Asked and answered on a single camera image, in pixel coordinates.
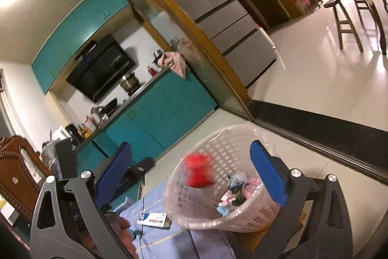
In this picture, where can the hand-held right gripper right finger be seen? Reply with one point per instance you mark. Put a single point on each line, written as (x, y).
(268, 174)

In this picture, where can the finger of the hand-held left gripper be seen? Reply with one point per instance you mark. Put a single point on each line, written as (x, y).
(144, 165)

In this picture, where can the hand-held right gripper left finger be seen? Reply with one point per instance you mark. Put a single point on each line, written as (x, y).
(113, 174)

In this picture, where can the large pink plastic packaging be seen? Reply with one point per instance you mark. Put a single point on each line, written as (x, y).
(251, 186)

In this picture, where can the white plastic bag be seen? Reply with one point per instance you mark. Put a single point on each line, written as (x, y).
(238, 179)

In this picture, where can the white toothpaste box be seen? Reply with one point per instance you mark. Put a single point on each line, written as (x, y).
(153, 219)

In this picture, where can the white lined waste basket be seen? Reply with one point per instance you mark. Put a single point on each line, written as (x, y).
(230, 149)

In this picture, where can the small pink packet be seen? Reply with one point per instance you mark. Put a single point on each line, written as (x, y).
(226, 197)

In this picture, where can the red wrapper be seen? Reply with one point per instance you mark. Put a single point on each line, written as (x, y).
(198, 169)

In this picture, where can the blue face mask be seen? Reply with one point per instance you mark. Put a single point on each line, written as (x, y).
(223, 210)

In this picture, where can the person's left hand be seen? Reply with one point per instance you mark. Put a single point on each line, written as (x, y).
(127, 236)

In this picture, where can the orange condiment bottle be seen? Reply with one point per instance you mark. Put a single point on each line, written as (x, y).
(87, 128)

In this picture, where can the teal lower kitchen cabinet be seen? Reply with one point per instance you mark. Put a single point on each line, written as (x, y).
(169, 113)

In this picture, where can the teal kitchen cabinet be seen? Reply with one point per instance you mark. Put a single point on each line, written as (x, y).
(75, 31)
(169, 113)

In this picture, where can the steel kettle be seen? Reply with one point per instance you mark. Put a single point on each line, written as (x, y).
(97, 117)

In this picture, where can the black door threshold strip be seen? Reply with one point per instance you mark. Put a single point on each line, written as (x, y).
(318, 137)

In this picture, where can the blue cloth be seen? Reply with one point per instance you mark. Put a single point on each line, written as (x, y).
(169, 247)

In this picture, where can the brown wooden stool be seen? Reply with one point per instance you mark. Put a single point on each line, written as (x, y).
(257, 239)

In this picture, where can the black wok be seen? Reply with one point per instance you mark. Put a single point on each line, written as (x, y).
(108, 106)

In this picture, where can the steel cooking pot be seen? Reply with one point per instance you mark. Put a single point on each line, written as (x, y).
(129, 83)

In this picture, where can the red bottle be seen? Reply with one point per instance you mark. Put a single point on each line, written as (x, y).
(151, 71)

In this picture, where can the carved wooden chair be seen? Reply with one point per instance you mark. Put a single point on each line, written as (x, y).
(18, 180)

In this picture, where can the black range hood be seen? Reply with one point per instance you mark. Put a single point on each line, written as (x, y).
(100, 71)

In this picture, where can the pink hanging cloth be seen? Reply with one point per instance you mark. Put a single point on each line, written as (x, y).
(175, 61)

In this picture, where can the black jar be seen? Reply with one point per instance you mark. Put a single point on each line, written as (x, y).
(157, 56)

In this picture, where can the wood framed glass partition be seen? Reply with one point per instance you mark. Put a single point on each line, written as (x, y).
(182, 43)

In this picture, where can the silver refrigerator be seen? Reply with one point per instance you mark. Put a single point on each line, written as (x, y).
(236, 34)

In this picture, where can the teal upper kitchen cabinet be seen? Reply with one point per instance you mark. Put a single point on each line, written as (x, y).
(75, 31)

